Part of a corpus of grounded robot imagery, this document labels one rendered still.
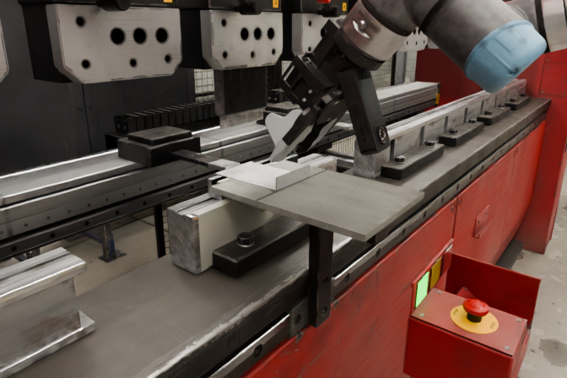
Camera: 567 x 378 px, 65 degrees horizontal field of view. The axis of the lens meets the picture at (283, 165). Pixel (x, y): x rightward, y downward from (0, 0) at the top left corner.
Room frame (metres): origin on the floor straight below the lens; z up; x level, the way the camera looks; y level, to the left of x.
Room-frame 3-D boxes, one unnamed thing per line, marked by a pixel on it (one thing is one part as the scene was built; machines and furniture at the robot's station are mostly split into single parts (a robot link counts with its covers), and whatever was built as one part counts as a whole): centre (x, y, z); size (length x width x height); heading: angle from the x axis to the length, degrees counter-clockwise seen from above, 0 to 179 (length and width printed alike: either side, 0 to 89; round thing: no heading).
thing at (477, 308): (0.61, -0.31, 0.79); 0.04 x 0.04 x 0.04
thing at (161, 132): (0.81, 0.19, 1.01); 0.26 x 0.12 x 0.05; 51
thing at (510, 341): (0.65, -0.33, 0.75); 0.20 x 0.16 x 0.18; 142
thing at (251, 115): (0.71, 0.07, 1.13); 0.10 x 0.02 x 0.10; 141
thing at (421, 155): (1.15, -0.36, 0.89); 0.30 x 0.05 x 0.03; 141
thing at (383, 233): (0.60, -0.08, 0.88); 0.14 x 0.04 x 0.22; 51
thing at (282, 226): (0.71, 0.00, 0.89); 0.30 x 0.05 x 0.03; 141
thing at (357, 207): (0.62, -0.05, 1.00); 0.26 x 0.18 x 0.01; 51
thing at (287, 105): (1.12, -0.07, 1.01); 0.26 x 0.12 x 0.05; 51
